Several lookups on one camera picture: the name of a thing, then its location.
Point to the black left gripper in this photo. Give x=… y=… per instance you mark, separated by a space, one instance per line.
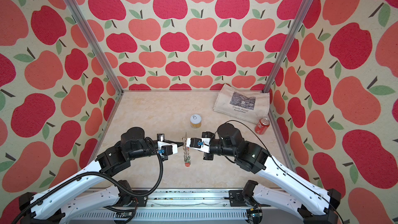
x=161 y=138

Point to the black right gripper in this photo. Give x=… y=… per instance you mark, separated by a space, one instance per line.
x=209 y=134

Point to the metal car-shaped key holder plate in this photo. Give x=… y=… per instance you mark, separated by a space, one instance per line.
x=186 y=155

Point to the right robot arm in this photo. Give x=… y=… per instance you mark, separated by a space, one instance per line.
x=297 y=196

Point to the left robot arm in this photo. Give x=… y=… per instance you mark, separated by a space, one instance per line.
x=50 y=206

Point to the small round tin can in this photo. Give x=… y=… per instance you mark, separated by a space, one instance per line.
x=195 y=121

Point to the beige canvas tote bag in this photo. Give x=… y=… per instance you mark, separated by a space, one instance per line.
x=249 y=106

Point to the red soda can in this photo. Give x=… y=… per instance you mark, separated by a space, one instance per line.
x=262 y=125

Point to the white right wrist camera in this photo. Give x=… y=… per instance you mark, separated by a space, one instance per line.
x=202 y=144

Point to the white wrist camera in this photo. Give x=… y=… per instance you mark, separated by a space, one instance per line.
x=202 y=144
x=167 y=148

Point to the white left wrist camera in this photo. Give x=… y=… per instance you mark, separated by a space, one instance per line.
x=167 y=148

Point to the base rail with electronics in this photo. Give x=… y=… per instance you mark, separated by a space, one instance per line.
x=177 y=206

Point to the aluminium corner post right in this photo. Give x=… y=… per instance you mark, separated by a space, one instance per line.
x=296 y=24

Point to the aluminium corner post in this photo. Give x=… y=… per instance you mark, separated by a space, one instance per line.
x=93 y=43
x=296 y=24

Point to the aluminium corner post left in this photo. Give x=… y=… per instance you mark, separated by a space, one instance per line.
x=93 y=43

